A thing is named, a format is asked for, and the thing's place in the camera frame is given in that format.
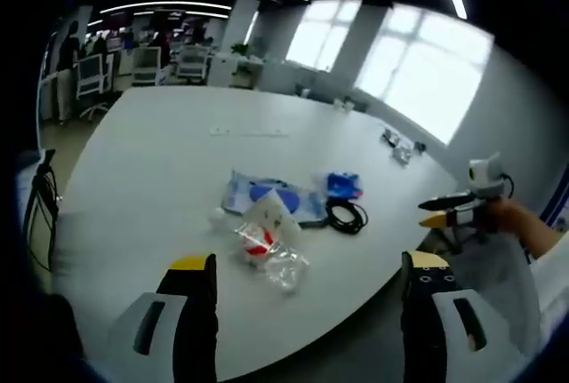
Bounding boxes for small blue plastic packet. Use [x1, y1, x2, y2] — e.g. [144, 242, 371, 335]
[316, 171, 365, 201]

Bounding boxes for clear plastic wrapper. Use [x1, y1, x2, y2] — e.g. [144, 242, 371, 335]
[392, 142, 415, 168]

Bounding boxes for white office chair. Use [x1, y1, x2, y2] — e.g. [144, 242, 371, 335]
[131, 46, 163, 87]
[75, 52, 116, 120]
[175, 44, 210, 83]

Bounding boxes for large blue plastic package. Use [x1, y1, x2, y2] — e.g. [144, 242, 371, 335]
[221, 169, 329, 228]

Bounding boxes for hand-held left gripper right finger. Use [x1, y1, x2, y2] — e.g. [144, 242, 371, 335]
[399, 250, 530, 383]

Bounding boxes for white power strip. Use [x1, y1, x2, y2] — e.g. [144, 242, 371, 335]
[243, 190, 302, 242]

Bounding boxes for clear bag with red item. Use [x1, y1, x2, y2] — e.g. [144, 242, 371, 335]
[234, 221, 310, 294]

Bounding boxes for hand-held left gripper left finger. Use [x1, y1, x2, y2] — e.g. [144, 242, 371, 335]
[105, 253, 219, 383]

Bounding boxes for black cable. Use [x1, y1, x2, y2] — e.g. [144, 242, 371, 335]
[325, 198, 369, 235]

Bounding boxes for white table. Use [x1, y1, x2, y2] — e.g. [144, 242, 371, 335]
[52, 84, 460, 383]

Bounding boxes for person's right hand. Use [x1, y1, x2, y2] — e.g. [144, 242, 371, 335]
[477, 198, 534, 235]

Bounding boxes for black chair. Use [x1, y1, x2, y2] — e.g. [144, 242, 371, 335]
[18, 148, 61, 273]

